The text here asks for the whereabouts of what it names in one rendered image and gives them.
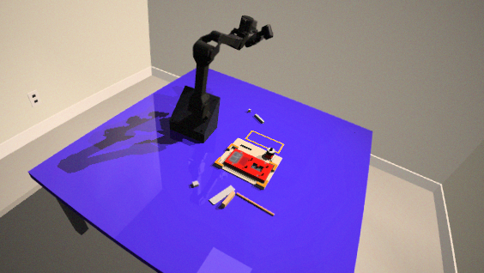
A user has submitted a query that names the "tan rectangular block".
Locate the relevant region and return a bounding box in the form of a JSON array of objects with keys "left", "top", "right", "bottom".
[{"left": 221, "top": 191, "right": 235, "bottom": 208}]

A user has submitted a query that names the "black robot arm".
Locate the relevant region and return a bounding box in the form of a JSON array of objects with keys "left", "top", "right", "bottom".
[{"left": 188, "top": 15, "right": 257, "bottom": 122}]

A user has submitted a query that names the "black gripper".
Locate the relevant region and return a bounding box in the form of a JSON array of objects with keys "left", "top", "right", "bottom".
[{"left": 245, "top": 24, "right": 274, "bottom": 47}]

